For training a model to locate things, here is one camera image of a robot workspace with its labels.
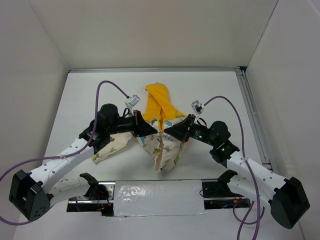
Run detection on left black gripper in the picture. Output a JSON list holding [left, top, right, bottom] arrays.
[[107, 109, 157, 138]]

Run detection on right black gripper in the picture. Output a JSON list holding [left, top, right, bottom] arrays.
[[164, 113, 218, 147]]

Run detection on yellow cream dinosaur print jacket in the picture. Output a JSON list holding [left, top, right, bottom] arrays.
[[91, 82, 192, 173]]

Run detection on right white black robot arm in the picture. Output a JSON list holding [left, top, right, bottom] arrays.
[[164, 114, 310, 229]]

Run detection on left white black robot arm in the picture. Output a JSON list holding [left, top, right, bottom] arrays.
[[9, 104, 157, 222]]

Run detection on white taped cover plate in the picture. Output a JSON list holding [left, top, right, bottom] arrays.
[[113, 179, 206, 217]]

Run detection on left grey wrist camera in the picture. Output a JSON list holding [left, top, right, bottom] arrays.
[[125, 94, 141, 108]]

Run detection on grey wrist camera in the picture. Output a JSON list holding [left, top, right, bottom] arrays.
[[191, 100, 205, 117], [125, 94, 141, 108]]

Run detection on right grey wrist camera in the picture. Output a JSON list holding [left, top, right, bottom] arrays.
[[191, 100, 205, 117]]

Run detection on aluminium frame rail back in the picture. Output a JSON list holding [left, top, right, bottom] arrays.
[[69, 67, 242, 73]]

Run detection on aluminium frame rail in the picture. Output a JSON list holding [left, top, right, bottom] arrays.
[[235, 66, 279, 174], [69, 67, 242, 73]]

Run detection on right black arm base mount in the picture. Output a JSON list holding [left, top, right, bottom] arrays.
[[199, 170, 251, 210]]

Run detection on aluminium frame rail right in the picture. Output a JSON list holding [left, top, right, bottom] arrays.
[[235, 66, 279, 174]]

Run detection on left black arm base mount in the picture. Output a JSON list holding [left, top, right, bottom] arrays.
[[66, 173, 116, 217]]

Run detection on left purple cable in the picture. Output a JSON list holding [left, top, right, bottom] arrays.
[[0, 80, 130, 226]]

